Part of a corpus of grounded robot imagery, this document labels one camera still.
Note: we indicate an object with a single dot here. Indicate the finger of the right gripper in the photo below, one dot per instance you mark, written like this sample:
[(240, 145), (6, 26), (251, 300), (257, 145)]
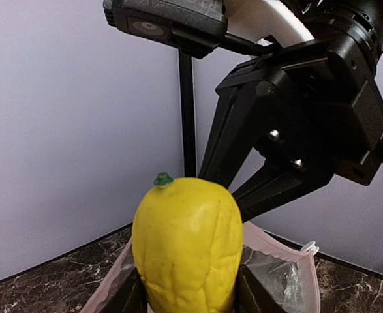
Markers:
[(296, 164), (239, 125)]

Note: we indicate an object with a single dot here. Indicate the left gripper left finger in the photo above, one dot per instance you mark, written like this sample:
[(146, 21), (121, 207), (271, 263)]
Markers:
[(129, 295)]

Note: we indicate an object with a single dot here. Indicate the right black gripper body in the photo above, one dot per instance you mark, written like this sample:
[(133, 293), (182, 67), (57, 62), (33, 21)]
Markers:
[(345, 134)]

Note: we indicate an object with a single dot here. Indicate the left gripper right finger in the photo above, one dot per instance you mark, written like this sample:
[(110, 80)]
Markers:
[(251, 296)]

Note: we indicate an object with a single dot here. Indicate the clear zip top bag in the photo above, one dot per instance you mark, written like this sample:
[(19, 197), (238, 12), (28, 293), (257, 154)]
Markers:
[(288, 275)]

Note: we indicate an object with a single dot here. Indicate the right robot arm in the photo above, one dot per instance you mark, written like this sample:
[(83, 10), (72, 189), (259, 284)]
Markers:
[(334, 24)]

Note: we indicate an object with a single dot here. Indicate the right black frame post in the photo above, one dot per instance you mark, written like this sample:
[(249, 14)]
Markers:
[(186, 89)]

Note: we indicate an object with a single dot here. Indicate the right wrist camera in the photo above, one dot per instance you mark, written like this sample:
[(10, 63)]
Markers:
[(253, 28)]

